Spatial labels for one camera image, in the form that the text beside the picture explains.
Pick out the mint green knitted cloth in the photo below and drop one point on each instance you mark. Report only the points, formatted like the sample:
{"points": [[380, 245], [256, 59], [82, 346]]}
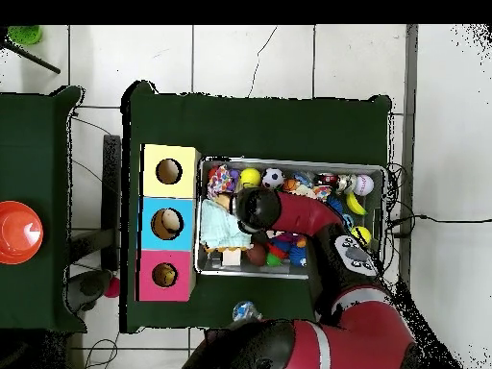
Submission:
{"points": [[221, 228]]}

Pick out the cream cloth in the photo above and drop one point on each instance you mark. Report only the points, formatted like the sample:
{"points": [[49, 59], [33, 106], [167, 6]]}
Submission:
{"points": [[301, 190]]}

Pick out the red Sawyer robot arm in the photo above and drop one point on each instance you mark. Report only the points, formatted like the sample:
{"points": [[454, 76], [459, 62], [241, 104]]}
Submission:
{"points": [[365, 338]]}

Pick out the wooden box with three holes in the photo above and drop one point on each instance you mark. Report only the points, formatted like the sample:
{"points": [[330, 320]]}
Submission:
{"points": [[180, 188]]}

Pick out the yellow smiley ball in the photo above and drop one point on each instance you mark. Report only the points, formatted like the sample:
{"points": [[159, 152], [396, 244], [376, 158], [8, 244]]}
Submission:
{"points": [[250, 177]]}

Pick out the black and white soccer ball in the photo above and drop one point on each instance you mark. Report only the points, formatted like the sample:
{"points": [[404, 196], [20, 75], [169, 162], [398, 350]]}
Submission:
{"points": [[273, 178]]}

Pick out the orange toy basketball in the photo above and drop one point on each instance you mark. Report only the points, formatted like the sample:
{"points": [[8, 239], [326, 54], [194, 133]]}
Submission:
{"points": [[290, 185]]}

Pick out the brown toy football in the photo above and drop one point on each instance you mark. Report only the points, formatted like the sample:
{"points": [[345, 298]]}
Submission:
{"points": [[255, 254]]}

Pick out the crumpled clear plastic bottle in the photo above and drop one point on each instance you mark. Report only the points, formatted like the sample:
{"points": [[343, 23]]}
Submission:
{"points": [[244, 310]]}

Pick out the plain yellow ball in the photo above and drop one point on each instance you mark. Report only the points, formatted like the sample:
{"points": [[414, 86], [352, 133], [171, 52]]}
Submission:
{"points": [[363, 233]]}

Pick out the red ball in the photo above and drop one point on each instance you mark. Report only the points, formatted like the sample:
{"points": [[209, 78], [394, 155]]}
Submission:
{"points": [[112, 288]]}

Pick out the grey rounded object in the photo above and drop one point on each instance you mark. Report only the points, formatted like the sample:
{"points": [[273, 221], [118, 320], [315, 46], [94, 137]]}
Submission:
{"points": [[90, 286]]}

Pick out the large orange bowl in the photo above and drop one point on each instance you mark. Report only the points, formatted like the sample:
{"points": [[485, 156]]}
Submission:
{"points": [[17, 234]]}

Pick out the black rod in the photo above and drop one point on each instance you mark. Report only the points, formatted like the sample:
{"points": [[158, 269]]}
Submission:
{"points": [[38, 62]]}

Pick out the green cup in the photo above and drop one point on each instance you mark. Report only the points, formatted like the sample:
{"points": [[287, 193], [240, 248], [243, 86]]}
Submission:
{"points": [[25, 34]]}

